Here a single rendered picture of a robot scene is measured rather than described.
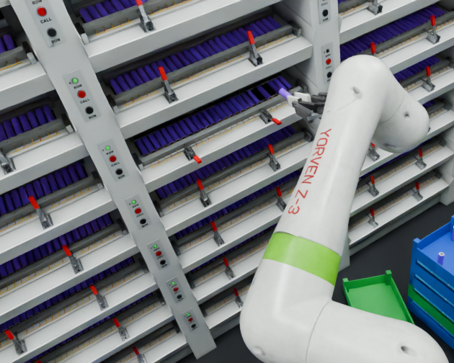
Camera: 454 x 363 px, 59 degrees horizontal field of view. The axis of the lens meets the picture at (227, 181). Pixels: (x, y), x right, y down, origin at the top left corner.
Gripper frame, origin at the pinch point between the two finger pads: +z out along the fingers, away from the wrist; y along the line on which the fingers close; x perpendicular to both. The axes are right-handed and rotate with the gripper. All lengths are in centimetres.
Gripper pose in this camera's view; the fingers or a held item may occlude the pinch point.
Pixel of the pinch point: (299, 100)
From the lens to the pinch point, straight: 112.1
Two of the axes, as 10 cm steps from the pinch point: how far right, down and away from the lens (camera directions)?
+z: -4.0, -3.1, 8.6
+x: -3.0, -8.5, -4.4
